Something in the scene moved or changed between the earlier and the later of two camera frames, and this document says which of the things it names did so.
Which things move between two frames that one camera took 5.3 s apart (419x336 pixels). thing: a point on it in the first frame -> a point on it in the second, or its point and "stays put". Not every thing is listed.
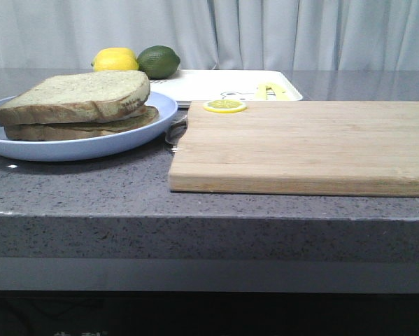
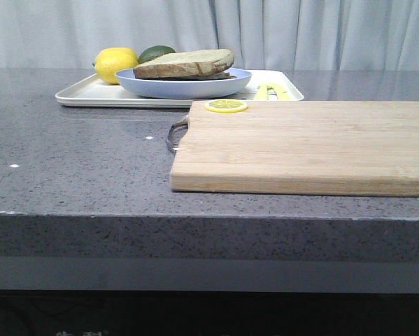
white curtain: [243, 35] stays put
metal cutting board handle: [175, 132] stays put
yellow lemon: [115, 59] stays put
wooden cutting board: [359, 148] stays put
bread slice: [75, 98] -> [196, 63]
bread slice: [80, 131] -> [222, 75]
